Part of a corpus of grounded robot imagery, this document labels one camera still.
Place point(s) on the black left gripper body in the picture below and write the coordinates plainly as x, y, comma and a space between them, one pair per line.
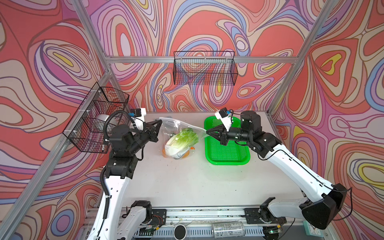
139, 140

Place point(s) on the black round speaker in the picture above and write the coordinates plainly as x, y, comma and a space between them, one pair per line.
180, 232

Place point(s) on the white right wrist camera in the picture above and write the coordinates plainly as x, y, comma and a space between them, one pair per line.
226, 117

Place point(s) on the clear zip top bag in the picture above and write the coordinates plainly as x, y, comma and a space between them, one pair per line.
171, 127

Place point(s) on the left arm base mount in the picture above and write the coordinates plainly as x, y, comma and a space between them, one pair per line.
156, 218

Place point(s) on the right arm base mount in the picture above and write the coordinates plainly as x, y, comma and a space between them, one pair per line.
262, 216

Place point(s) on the teal small clock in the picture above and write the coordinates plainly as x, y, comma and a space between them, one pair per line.
311, 230

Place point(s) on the black wire basket back wall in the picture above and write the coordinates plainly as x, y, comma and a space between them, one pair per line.
208, 68

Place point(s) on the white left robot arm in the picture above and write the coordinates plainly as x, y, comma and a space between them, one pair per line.
115, 178

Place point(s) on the black wire basket left wall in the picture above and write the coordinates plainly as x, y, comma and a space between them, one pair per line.
85, 129

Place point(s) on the white roll in basket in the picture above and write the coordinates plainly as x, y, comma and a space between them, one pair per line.
102, 118

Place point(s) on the toy napa cabbage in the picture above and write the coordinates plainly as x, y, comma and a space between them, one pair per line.
180, 143

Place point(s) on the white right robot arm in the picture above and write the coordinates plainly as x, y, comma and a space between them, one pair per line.
322, 200

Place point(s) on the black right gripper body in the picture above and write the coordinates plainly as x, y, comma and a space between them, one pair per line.
234, 134

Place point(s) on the green plastic basket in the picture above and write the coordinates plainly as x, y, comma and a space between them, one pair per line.
229, 155

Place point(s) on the black wire basket wall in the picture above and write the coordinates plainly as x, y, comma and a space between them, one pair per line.
208, 68
85, 129

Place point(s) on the silver drink can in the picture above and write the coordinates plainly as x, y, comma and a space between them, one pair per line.
228, 230

